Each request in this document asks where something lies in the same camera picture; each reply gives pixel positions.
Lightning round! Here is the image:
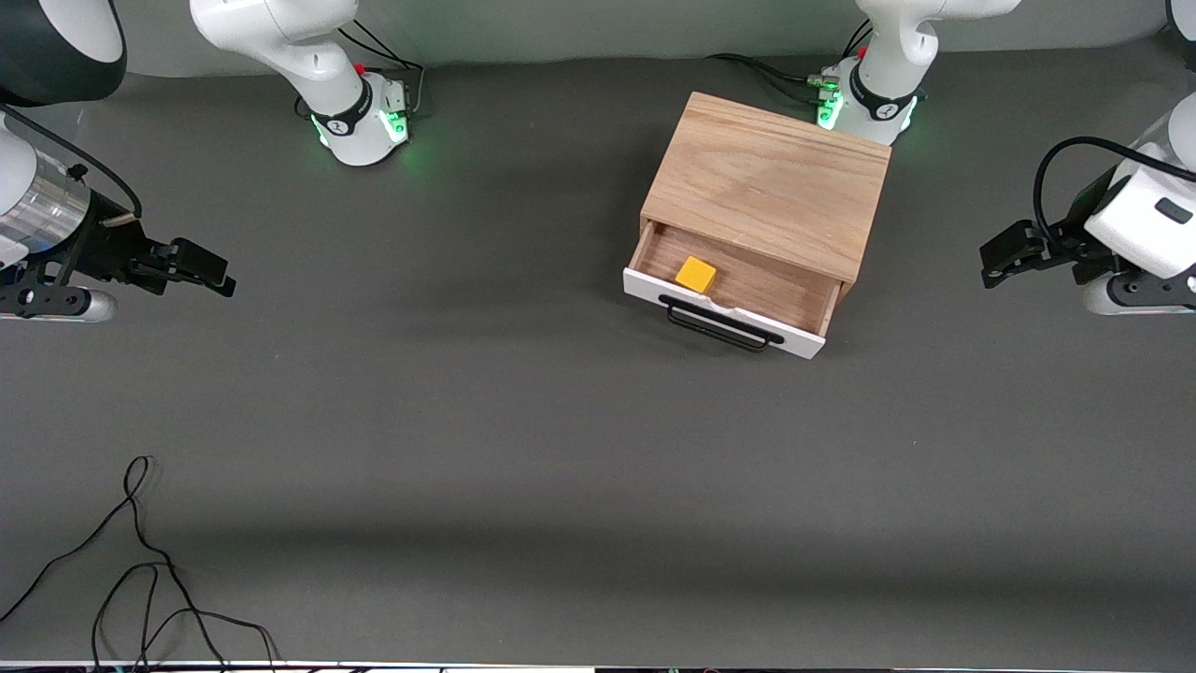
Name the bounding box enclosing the black metal drawer handle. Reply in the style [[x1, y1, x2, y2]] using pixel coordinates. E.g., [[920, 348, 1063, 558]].
[[659, 294, 787, 354]]

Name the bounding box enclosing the white-fronted wooden drawer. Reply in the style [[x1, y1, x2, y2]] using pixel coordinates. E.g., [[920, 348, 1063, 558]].
[[623, 221, 844, 361]]

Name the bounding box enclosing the yellow cube block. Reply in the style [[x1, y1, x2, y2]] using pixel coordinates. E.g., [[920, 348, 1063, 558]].
[[676, 256, 719, 294]]

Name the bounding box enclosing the wooden drawer cabinet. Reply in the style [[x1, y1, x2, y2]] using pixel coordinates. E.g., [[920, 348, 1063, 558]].
[[639, 91, 891, 306]]

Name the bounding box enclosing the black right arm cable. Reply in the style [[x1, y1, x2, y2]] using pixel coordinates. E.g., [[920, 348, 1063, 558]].
[[0, 105, 143, 230]]

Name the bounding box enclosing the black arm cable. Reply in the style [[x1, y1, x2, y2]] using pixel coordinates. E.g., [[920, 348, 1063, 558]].
[[1032, 136, 1196, 246], [0, 105, 143, 230]]

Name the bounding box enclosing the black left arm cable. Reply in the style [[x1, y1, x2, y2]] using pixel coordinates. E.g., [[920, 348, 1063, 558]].
[[1032, 136, 1196, 246]]

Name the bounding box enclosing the thin black loose cable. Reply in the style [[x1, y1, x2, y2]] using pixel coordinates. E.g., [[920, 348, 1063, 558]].
[[91, 561, 281, 672], [0, 455, 230, 672]]

